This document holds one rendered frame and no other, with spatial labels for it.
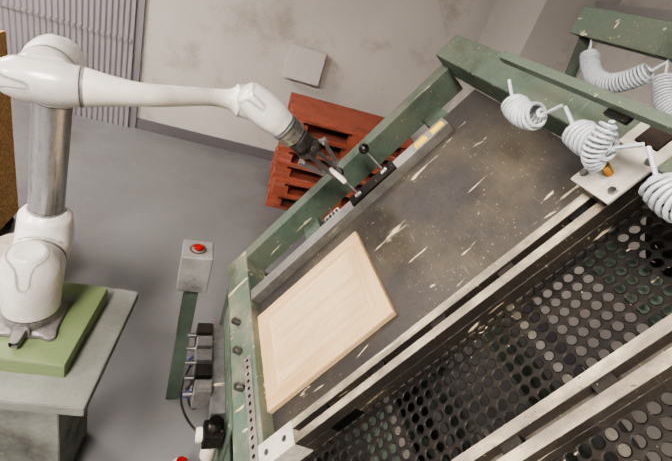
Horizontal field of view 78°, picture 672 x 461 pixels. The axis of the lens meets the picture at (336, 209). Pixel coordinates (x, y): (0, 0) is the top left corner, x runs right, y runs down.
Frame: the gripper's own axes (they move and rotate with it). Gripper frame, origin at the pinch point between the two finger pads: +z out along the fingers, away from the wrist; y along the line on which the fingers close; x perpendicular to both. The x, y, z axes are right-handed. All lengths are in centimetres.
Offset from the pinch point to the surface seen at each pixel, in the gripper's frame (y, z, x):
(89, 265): -174, -11, 114
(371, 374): -19, 11, -62
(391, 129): 23.3, 13.0, 20.0
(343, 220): -10.2, 12.8, -4.0
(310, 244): -25.2, 11.6, -3.0
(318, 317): -31.6, 14.0, -32.1
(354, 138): -5, 106, 211
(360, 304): -16.6, 14.0, -39.2
